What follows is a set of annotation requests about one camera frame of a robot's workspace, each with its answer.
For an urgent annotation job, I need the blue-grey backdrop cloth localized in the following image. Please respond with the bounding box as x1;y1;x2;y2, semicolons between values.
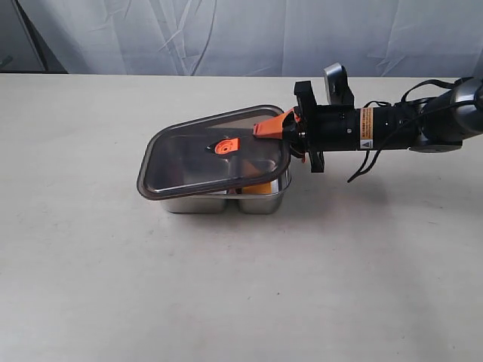
21;1;482;77

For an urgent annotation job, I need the yellow toy cheese wedge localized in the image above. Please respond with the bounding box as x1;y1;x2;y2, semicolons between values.
241;160;272;195

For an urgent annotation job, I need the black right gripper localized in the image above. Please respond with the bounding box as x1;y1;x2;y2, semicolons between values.
253;81;359;173

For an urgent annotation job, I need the dark transparent lunch box lid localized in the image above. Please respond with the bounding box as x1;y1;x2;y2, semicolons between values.
137;105;291;201

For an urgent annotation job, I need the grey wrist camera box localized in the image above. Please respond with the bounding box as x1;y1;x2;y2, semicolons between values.
323;63;355;107

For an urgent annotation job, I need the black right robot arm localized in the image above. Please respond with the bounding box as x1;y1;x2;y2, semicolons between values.
253;75;482;178

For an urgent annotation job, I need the stainless steel lunch box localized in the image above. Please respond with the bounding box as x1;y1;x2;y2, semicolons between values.
160;169;291;215

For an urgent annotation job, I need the black cable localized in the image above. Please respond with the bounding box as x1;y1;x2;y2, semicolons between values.
346;77;472;185

